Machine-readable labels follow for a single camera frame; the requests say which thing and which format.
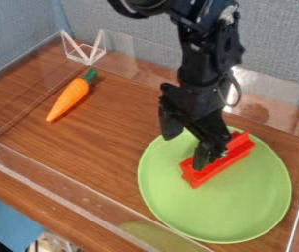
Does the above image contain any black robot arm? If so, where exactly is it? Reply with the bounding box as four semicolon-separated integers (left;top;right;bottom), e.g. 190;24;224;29
109;0;245;171

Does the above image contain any green round plate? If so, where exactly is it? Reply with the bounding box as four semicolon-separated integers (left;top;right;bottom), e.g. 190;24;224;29
138;132;293;244

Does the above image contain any black cable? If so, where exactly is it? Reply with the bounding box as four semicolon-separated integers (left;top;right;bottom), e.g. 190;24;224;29
218;69;244;108

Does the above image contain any red rectangular block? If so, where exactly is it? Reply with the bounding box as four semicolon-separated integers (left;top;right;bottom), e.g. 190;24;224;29
181;131;256;189

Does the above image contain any orange toy carrot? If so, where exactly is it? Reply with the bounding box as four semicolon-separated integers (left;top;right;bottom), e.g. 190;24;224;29
46;68;99;122

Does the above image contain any clear acrylic enclosure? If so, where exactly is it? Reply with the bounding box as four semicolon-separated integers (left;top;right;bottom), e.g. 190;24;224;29
0;32;299;252

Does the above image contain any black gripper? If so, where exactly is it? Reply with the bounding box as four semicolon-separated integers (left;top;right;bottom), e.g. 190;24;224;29
159;77;232;171

